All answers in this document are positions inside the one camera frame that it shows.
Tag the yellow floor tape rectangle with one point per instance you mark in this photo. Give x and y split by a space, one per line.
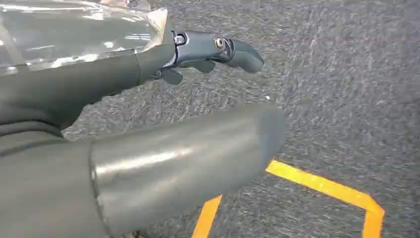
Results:
328 188

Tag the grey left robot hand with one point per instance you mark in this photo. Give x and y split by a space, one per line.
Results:
164 164

